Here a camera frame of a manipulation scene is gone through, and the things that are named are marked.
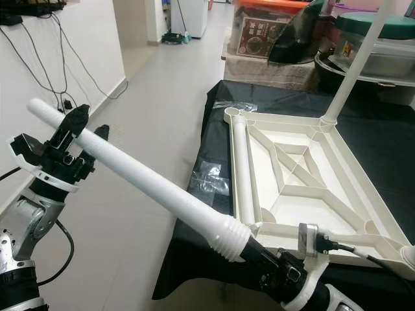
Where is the clear plastic container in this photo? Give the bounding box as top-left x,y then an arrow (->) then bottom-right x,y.
331,36 -> 415,82

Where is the small clear tape strip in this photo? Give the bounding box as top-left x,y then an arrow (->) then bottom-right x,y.
233,102 -> 260,112

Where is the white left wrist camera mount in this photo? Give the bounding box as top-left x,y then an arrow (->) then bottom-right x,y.
10,133 -> 85,194

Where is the patterned cloth covered bench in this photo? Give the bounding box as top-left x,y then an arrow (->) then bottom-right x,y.
224,55 -> 318,91

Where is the large clear tape patch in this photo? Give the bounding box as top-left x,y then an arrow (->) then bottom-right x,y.
198,161 -> 231,195

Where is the long thin wall cable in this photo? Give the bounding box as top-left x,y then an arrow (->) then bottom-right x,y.
52,13 -> 129,101

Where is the white appliance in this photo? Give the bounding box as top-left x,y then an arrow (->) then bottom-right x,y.
172,0 -> 208,38

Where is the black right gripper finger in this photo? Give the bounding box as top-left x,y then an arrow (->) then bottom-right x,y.
241,235 -> 285,274

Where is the orange lid storage box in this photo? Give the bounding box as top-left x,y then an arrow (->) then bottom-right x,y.
227,0 -> 309,59

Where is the shiny black curved pan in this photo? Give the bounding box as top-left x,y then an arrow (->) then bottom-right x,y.
269,0 -> 325,64

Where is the looped black wall cable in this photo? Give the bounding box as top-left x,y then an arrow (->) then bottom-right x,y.
6,19 -> 82,111

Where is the green pot lid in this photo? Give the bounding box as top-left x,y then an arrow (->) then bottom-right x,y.
334,12 -> 415,41

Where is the cream plastic ribbed table top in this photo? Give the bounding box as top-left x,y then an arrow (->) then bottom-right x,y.
224,107 -> 415,279

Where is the black wire basket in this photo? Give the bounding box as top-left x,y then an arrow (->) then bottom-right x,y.
6,0 -> 69,14

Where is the black tablecloth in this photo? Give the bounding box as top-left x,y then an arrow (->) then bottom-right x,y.
152,79 -> 415,311

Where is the black floor device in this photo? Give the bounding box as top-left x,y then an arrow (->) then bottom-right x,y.
162,32 -> 192,45

